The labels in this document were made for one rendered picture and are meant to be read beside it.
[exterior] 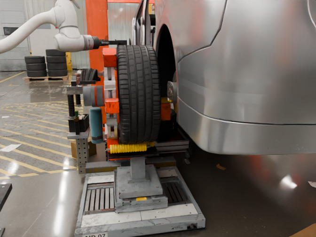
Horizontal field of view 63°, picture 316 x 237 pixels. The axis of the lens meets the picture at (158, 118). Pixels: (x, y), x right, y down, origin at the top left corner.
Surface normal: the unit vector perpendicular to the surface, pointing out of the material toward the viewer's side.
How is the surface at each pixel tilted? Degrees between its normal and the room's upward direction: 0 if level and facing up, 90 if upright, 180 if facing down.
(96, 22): 90
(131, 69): 54
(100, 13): 90
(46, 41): 90
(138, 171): 90
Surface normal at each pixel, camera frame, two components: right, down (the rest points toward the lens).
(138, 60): 0.12, -0.52
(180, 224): 0.18, 0.26
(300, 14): -0.14, 0.24
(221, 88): -0.81, 0.21
